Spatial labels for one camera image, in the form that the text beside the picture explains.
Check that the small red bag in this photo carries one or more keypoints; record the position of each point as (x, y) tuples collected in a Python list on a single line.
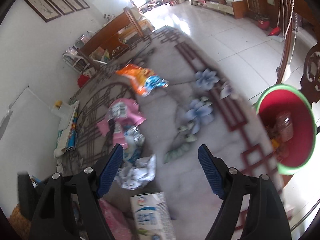
[(82, 80)]

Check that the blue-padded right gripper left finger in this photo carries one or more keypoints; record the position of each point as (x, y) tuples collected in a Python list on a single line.
[(54, 217)]

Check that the white milk carton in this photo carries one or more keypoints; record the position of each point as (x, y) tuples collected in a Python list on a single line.
[(152, 217)]

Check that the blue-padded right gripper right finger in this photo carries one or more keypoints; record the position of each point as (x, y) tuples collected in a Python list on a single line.
[(266, 217)]

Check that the carved dark wooden chair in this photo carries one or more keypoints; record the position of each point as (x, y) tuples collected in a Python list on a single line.
[(310, 78)]

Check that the stack of children's books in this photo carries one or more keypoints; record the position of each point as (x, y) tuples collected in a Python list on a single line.
[(66, 129)]

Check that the red bin with green rim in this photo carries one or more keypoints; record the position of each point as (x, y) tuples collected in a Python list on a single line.
[(293, 155)]

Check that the white paper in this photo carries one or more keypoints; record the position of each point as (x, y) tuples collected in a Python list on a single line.
[(138, 174)]

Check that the white wire book rack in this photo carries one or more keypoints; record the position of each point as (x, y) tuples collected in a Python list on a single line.
[(76, 62)]

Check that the low wooden tv cabinet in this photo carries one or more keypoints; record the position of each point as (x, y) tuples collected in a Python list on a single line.
[(235, 8)]

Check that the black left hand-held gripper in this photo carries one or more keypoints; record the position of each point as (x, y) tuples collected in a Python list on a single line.
[(28, 194)]

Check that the pink plastic wrapper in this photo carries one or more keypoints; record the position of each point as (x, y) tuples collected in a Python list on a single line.
[(124, 113)]

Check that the orange fuzzy sleeve forearm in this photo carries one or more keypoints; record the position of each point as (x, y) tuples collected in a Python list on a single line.
[(20, 224)]

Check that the framed wall pictures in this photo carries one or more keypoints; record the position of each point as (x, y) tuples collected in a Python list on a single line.
[(49, 10)]

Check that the red dustpan with handle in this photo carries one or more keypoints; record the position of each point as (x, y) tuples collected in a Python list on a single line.
[(280, 16)]

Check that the orange and blue snack bag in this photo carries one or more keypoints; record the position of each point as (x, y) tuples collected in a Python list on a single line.
[(143, 80)]

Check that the crushed clear plastic bottle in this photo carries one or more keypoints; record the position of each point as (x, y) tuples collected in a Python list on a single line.
[(284, 126)]

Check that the grey patterned floor mat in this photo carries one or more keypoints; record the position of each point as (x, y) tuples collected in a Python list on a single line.
[(178, 120)]

